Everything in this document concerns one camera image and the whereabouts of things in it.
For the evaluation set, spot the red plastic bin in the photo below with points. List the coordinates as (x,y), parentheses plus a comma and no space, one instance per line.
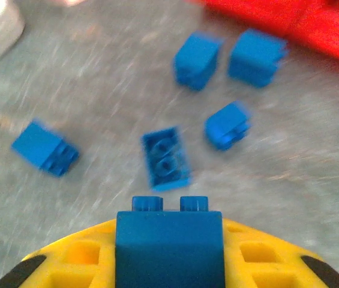
(331,30)
(262,9)

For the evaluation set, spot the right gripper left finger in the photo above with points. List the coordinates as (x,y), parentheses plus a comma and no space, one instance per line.
(67,264)

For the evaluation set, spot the blue flat lego brick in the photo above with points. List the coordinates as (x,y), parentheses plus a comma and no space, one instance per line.
(166,157)

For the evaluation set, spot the blue rounded lego brick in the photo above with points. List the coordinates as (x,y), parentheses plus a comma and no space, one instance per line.
(227,124)

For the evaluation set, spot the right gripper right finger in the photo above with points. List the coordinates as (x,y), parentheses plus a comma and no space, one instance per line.
(271,264)

